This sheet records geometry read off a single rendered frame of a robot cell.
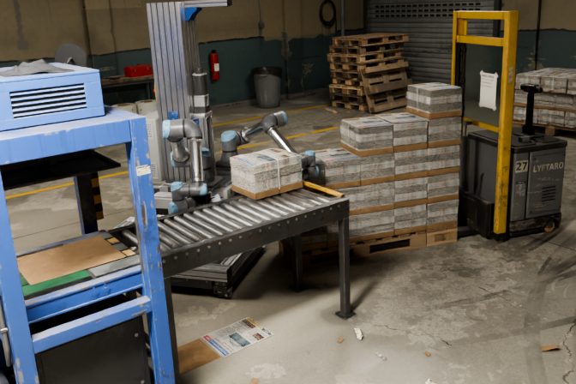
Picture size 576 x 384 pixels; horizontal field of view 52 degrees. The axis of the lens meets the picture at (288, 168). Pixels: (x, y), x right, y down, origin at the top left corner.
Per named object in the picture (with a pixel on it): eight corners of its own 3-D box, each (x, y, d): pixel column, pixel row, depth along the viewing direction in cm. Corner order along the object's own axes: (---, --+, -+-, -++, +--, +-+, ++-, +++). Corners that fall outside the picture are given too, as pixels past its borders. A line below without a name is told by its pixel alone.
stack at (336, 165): (278, 251, 491) (273, 154, 468) (405, 231, 523) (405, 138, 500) (291, 271, 455) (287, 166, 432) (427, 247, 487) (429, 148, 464)
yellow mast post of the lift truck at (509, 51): (490, 230, 491) (501, 11, 443) (499, 228, 493) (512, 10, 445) (496, 234, 482) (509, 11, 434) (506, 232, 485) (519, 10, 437)
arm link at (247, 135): (226, 135, 464) (273, 111, 427) (240, 130, 475) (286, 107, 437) (232, 148, 463) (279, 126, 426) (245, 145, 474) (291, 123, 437)
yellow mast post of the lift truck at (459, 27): (447, 206, 551) (453, 10, 504) (455, 204, 554) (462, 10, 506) (452, 208, 543) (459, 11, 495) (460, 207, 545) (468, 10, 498)
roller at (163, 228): (160, 227, 349) (159, 219, 347) (199, 251, 312) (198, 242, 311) (152, 229, 346) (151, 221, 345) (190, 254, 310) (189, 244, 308)
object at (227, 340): (249, 317, 391) (249, 315, 391) (274, 335, 369) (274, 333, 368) (200, 338, 370) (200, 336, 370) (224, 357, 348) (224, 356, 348)
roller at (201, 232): (180, 221, 356) (179, 213, 355) (220, 244, 320) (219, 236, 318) (172, 224, 353) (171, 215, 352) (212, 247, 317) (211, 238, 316)
